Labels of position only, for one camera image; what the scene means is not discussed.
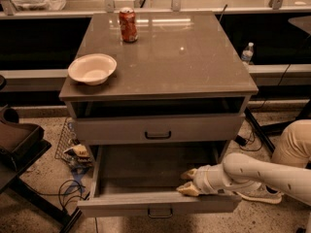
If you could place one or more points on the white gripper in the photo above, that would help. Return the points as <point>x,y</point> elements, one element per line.
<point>204,180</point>

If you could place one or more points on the grey drawer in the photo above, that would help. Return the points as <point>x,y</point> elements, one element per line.
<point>157,129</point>
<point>142,180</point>

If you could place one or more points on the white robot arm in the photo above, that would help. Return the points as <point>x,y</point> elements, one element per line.
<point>240,173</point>

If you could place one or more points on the grey drawer cabinet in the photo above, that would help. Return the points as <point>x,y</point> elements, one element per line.
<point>182,64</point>

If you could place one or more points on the grey sneaker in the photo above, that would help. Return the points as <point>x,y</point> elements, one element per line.
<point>263,195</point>

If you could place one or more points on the person leg beige trousers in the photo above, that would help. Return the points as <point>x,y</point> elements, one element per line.
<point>294,145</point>

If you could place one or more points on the crumpled snack bag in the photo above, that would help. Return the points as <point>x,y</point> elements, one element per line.
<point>77,155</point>

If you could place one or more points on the clear plastic water bottle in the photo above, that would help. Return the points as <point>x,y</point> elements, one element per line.
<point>247,53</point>

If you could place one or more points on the white paper bowl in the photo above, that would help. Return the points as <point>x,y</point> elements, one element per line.
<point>92,69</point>

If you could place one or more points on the black chair left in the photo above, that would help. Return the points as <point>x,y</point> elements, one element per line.
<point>21,145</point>

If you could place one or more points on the orange soda can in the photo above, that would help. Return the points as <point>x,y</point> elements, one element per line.
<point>127,20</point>

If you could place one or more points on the black table leg frame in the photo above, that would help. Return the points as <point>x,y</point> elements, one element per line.
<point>255,125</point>

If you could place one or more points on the wire mesh basket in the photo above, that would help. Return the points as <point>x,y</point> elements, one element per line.
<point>67,140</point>

